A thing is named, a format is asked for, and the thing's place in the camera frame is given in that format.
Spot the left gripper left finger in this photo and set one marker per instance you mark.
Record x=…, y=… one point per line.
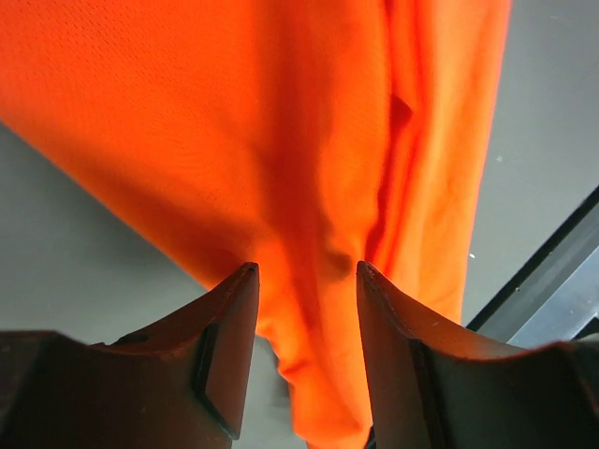
x=179, y=382

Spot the orange t shirt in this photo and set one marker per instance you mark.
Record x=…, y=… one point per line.
x=304, y=136

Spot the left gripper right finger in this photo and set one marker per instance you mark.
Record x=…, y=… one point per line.
x=435, y=384

